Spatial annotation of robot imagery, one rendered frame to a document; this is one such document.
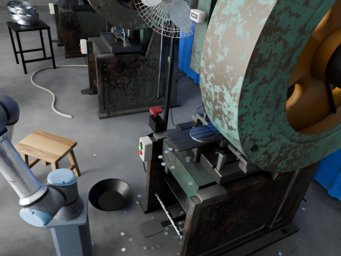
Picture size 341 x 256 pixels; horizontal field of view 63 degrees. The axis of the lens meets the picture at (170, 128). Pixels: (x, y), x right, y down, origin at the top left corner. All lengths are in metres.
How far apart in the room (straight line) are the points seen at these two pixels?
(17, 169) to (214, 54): 0.83
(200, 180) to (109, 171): 1.10
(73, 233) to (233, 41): 1.17
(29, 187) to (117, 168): 1.19
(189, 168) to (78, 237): 0.64
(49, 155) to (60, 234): 0.65
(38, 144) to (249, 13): 1.73
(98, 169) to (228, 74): 1.76
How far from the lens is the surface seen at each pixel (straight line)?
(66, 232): 1.50
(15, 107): 1.21
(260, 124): 0.80
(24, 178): 1.20
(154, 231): 1.73
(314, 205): 2.46
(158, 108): 1.60
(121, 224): 1.96
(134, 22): 2.44
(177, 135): 1.37
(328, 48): 0.93
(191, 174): 1.37
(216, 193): 1.31
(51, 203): 1.26
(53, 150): 2.03
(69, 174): 1.33
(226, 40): 0.71
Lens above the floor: 1.58
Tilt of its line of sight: 34 degrees down
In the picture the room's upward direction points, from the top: 6 degrees clockwise
